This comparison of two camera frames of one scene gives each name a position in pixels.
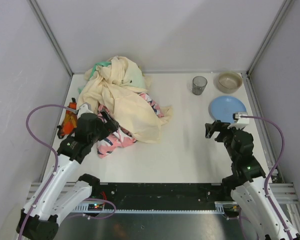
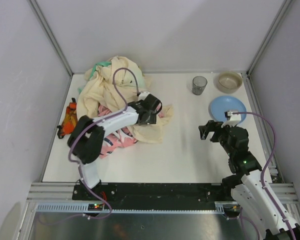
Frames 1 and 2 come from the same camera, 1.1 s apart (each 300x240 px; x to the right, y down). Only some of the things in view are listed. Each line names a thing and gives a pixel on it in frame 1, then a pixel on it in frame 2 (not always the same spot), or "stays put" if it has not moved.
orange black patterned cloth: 70,121 stays put
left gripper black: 107,122 to 151,114
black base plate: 125,193 stays put
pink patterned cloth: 121,137 stays put
